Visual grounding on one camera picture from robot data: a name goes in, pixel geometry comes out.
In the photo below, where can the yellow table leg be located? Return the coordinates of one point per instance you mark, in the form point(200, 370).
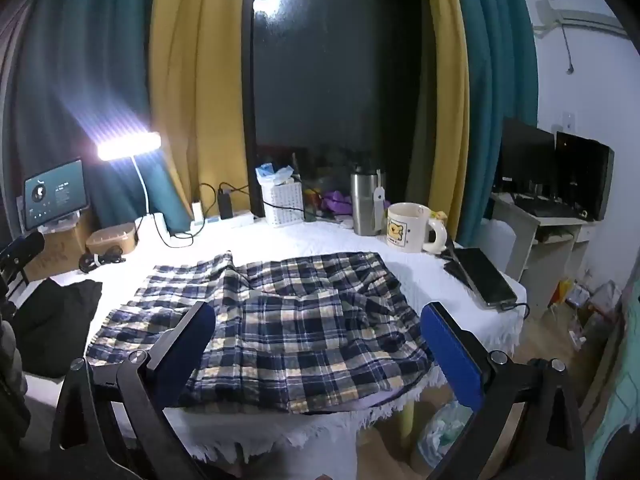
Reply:
point(410, 420)

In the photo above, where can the crumpled plastic bag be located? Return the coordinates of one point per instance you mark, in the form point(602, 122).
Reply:
point(445, 435)

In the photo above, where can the white power strip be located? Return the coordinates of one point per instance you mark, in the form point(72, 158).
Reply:
point(240, 218)

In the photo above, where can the black cloth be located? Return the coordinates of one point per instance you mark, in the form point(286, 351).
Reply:
point(55, 320)

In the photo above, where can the purple cloth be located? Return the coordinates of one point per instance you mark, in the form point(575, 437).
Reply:
point(335, 202)

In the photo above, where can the black monitor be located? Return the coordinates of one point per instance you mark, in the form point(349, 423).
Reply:
point(585, 175)
point(527, 155)

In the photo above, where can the steel tumbler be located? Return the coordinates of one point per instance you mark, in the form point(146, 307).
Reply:
point(364, 205)

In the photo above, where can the plaid pants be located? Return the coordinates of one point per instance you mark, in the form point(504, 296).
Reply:
point(300, 320)

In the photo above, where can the dark window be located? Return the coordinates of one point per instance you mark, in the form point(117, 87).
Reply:
point(340, 60)

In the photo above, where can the cardboard box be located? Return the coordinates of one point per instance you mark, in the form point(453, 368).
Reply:
point(55, 255)

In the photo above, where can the black charger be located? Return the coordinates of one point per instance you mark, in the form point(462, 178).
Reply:
point(226, 205)

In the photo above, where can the white knitted tablecloth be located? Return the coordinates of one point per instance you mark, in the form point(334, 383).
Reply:
point(320, 242)

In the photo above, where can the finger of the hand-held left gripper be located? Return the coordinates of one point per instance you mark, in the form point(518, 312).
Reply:
point(22, 247)

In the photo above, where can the yellow curtain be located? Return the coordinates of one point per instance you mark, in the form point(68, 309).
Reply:
point(200, 85)
point(450, 110)

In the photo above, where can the white charger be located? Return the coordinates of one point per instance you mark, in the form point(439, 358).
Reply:
point(198, 210)

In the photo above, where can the black tablet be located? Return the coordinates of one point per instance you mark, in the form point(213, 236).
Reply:
point(55, 192)

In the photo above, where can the pale green printed cloth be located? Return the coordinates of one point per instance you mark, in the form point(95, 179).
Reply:
point(625, 385)

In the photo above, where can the white desk lamp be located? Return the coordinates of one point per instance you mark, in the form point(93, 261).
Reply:
point(130, 146)

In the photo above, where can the cream cartoon mug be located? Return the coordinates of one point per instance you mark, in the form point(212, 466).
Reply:
point(407, 227)

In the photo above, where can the brown lidded plastic container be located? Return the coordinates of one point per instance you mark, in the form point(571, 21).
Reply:
point(112, 237)

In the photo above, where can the white air conditioner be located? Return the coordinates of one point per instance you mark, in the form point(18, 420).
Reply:
point(575, 12)

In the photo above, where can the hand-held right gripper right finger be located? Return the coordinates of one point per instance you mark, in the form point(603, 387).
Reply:
point(452, 360)

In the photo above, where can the white perforated basket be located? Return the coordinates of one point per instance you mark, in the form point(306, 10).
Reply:
point(282, 205)

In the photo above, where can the teal curtain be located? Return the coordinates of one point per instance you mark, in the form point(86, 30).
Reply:
point(75, 60)
point(500, 60)

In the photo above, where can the grey computer desk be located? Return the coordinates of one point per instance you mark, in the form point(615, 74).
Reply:
point(545, 255)

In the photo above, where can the black keyboard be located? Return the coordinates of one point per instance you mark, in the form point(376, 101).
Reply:
point(547, 206)

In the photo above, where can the blue plastic packet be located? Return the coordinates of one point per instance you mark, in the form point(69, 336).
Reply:
point(270, 172)

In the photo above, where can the black laptop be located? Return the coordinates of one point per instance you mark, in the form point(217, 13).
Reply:
point(482, 272)

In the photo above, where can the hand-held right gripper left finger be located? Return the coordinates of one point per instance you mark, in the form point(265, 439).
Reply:
point(192, 345)

